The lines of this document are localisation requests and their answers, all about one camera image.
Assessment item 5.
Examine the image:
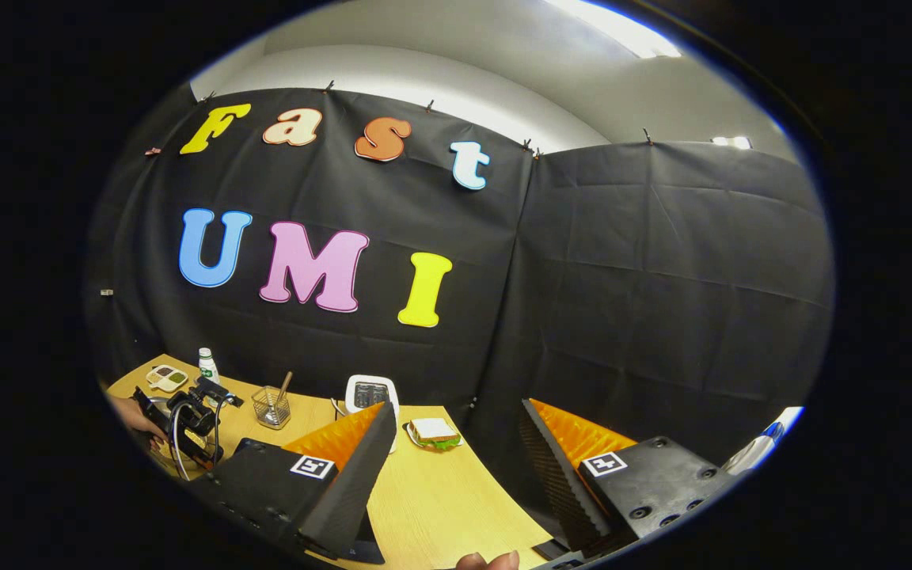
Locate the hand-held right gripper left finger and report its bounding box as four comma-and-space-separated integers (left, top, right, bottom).
187, 401, 398, 563

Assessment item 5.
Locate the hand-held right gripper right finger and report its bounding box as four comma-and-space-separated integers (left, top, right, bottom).
519, 398, 734, 559

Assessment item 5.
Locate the white divided sauce dish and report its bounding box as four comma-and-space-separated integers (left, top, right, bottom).
146, 365, 188, 393

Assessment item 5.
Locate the small white plate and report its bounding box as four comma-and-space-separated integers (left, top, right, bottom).
405, 424, 463, 452

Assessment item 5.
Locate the white toaster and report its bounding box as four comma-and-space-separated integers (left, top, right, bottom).
344, 374, 401, 454

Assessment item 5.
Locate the white and blue object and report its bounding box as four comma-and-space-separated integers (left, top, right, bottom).
724, 406, 805, 477

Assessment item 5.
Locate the wire mesh utensil holder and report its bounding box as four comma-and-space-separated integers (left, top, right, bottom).
251, 386, 292, 430

